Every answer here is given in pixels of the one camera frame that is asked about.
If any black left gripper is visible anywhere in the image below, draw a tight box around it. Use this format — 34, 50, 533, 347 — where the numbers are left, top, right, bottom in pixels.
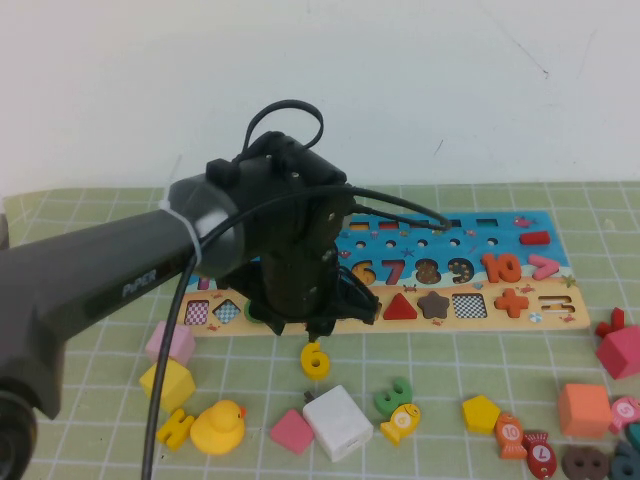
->
227, 247, 346, 347

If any yellow wooden number six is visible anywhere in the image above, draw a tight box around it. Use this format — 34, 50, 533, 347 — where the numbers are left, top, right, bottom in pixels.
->
301, 340, 332, 381

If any red wooden triangle piece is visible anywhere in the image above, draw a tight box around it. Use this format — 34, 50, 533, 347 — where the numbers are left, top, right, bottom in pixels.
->
381, 292, 419, 321

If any pink wooden diamond piece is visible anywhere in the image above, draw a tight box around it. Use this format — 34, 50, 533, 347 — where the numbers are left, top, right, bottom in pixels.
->
270, 408, 316, 456

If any brown wooden star piece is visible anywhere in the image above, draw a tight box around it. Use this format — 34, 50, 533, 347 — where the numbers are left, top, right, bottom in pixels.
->
417, 291, 453, 320

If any yellow H-shaped wooden piece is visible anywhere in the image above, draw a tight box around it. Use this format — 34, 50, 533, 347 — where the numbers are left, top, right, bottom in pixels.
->
157, 408, 196, 452

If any yellow wooden pentagon piece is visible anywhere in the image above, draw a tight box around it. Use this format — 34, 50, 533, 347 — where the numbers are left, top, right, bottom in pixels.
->
461, 395, 502, 435

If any blue wooden number puzzle board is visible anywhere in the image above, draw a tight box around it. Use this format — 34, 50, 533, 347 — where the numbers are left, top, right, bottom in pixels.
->
173, 211, 592, 337

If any red wooden sign piece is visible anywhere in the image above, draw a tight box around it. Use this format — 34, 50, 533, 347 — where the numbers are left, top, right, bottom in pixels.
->
594, 307, 627, 337

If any white charger block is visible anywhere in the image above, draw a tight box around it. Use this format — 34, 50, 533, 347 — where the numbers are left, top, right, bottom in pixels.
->
301, 384, 375, 463

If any green wooden number three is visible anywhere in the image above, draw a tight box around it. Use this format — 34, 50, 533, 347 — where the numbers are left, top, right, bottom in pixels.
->
374, 377, 414, 419

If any light pink wooden cube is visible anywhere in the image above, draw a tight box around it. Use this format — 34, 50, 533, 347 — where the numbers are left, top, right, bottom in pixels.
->
145, 320, 197, 367

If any yellow rubber duck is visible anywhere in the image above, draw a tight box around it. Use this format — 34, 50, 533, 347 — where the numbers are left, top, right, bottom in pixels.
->
190, 399, 249, 456

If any yellow wooden cube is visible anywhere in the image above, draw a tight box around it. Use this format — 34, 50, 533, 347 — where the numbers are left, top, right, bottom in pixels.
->
139, 355, 197, 414

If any white zip tie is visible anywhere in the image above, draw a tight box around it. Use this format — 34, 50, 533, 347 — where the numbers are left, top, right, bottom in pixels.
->
158, 197, 204, 271

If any yellow wooden fish six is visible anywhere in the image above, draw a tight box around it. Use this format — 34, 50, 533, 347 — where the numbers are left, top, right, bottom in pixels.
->
380, 402, 422, 447

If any green checked tablecloth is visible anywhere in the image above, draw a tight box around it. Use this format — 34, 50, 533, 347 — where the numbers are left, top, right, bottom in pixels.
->
0, 182, 640, 480

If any orange wooden number ten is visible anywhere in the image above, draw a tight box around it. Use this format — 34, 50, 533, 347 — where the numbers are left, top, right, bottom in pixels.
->
480, 253, 523, 285

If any orange wooden plus sign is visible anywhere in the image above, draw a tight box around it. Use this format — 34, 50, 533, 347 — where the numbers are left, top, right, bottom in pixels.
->
493, 288, 530, 319

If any orange wooden fish ten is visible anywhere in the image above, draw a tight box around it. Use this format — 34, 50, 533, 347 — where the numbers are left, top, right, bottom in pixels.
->
494, 412, 529, 460

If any pink wooden greater-than sign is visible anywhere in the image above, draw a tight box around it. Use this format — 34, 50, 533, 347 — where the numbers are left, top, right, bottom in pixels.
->
528, 254, 562, 281

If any red wooden fish seven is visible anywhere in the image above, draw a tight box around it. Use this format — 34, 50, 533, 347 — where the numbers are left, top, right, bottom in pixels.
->
522, 432, 557, 479

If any orange wooden cube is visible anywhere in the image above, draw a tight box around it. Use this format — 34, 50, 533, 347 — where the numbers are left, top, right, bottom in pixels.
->
557, 383, 614, 440

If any brown wooden number eight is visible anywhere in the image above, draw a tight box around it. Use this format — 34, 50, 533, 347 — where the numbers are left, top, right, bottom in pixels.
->
560, 446, 612, 480

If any magenta wooden cube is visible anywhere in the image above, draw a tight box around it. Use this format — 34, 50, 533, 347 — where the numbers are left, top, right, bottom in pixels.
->
595, 325, 640, 381

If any pink wooden fish five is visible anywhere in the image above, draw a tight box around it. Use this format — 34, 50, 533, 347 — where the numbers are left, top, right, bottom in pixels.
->
607, 396, 640, 436

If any dark blue wooden number nine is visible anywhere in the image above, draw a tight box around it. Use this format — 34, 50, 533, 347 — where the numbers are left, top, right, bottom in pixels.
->
608, 441, 640, 480

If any long black cable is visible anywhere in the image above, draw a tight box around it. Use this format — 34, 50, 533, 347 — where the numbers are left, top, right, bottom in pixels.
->
141, 184, 450, 480

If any black looped cable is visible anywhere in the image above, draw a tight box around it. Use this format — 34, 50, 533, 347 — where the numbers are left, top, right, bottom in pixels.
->
239, 99, 324, 164

